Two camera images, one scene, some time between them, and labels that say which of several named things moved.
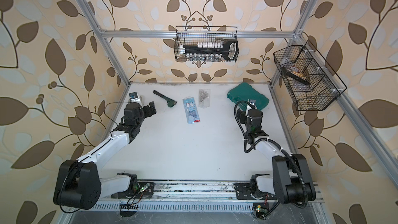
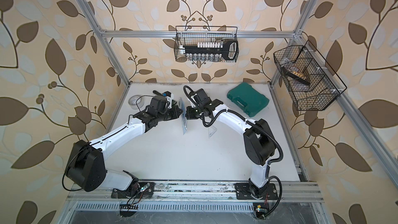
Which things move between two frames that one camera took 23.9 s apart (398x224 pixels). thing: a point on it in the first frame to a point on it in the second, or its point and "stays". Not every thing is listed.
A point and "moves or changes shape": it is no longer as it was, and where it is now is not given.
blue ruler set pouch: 190,110 moves or changes shape
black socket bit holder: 211,51 stays
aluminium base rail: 182,196 stays
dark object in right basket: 294,75 stays
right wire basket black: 311,82 stays
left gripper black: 147,113 to 175,114
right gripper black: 261,113 to 189,113
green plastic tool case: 244,92 stays
